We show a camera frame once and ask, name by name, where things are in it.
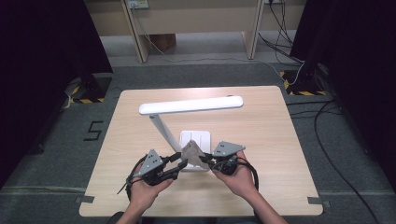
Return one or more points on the brown cardboard box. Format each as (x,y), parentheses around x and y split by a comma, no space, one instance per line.
(163,42)

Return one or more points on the white desk lamp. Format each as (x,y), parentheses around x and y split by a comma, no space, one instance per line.
(190,105)

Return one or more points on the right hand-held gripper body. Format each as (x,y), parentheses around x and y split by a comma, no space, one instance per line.
(227,149)

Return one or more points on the beige wooden desk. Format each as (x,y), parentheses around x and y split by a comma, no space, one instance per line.
(193,18)

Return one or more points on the beige cloth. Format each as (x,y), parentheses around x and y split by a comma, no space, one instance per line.
(193,154)

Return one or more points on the black stand base hazard tape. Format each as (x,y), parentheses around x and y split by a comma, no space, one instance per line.
(303,84)
(93,88)

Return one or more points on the person's right hand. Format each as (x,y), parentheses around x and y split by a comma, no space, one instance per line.
(239,180)

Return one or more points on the black curtain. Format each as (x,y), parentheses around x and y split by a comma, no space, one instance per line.
(361,77)
(40,77)

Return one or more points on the grey tape piece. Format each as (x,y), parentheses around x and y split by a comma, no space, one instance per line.
(84,199)
(317,201)

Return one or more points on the person's left hand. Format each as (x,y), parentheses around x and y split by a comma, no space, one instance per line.
(146,193)

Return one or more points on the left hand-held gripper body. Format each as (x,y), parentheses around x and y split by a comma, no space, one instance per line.
(151,163)

